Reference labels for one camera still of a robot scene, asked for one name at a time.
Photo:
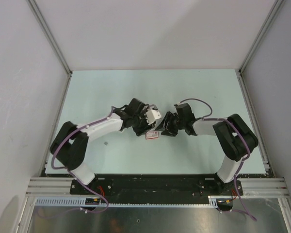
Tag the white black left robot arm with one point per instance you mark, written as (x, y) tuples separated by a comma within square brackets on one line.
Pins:
[(69, 147)]

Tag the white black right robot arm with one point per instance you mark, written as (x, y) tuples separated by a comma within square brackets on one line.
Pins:
[(234, 135)]

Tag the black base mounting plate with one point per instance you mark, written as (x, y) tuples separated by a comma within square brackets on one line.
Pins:
[(203, 184)]

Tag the red white staple box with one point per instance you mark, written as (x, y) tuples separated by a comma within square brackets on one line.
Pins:
[(152, 135)]

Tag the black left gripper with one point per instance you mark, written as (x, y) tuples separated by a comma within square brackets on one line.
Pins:
[(145, 127)]

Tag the aluminium frame rail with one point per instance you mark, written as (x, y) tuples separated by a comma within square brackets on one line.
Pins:
[(252, 187)]

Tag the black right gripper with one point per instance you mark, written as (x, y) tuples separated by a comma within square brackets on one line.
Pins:
[(162, 126)]

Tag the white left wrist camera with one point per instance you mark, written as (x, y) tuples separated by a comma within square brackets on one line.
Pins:
[(152, 115)]

